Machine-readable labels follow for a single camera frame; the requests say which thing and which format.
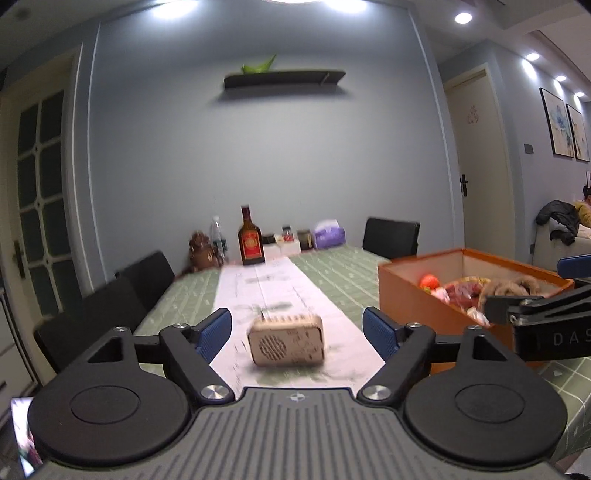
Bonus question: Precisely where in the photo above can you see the brown plush toy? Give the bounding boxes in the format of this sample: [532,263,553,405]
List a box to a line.
[479,275,541,301]

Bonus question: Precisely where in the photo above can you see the yellow snack packet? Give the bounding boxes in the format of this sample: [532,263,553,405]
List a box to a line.
[444,276,490,311]

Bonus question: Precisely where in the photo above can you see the orange crochet strawberry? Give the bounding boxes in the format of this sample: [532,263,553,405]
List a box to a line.
[419,274,441,293]

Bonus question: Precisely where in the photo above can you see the orange storage box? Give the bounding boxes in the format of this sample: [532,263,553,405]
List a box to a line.
[378,249,574,335]

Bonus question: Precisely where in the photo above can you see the dark jacket on sofa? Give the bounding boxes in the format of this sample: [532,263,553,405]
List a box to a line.
[535,200,580,246]

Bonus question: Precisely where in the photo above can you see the black chair far left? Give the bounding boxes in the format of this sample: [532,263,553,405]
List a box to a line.
[115,251,175,312]

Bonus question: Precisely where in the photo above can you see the black chair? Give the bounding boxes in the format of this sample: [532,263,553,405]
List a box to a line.
[115,251,175,312]
[363,217,420,260]
[33,277,147,374]

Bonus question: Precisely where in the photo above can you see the beige interior door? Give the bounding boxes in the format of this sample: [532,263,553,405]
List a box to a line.
[445,65,515,258]

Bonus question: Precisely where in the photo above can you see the brown bear plush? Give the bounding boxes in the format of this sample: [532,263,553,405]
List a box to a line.
[187,231,222,273]

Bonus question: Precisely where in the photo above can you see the wooden speaker box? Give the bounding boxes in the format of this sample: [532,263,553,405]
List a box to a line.
[247,314,325,367]

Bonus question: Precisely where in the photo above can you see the clear water bottle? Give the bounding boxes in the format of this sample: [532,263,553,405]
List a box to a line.
[209,216,228,266]

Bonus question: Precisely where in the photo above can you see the black chair right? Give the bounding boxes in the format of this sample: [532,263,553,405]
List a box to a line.
[363,217,420,260]

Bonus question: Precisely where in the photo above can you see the framed picture right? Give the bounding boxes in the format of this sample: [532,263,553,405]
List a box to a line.
[566,104,590,162]

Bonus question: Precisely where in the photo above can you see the framed picture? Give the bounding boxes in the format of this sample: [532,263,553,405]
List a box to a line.
[566,104,590,162]
[540,88,574,158]

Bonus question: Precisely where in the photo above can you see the brown liquor bottle red label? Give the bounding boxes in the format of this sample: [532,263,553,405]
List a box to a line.
[238,205,266,266]

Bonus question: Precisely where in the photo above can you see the black chair near left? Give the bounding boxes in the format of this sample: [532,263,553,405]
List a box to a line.
[33,277,147,374]

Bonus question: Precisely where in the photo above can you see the white box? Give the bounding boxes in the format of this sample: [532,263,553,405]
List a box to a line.
[263,241,301,261]

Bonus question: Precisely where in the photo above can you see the purple tissue pack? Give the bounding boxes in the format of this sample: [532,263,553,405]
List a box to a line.
[314,219,346,250]

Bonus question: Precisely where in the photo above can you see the dark glass jar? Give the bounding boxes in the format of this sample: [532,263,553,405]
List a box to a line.
[297,229,315,251]

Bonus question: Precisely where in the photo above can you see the framed picture left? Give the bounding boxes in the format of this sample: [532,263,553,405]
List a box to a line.
[540,88,574,158]

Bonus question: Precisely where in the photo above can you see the white cabinet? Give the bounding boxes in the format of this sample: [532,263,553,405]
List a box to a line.
[0,289,37,425]

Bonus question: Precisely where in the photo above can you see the smartphone with lit screen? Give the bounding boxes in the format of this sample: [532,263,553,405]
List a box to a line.
[10,397,43,478]

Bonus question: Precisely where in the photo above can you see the glass panel door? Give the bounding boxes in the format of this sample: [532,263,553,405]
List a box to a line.
[1,50,81,323]

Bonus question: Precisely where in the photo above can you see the green plant on shelf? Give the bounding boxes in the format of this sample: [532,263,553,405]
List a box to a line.
[240,54,276,75]

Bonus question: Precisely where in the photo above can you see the black wall shelf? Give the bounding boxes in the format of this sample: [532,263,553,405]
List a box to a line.
[223,70,346,90]

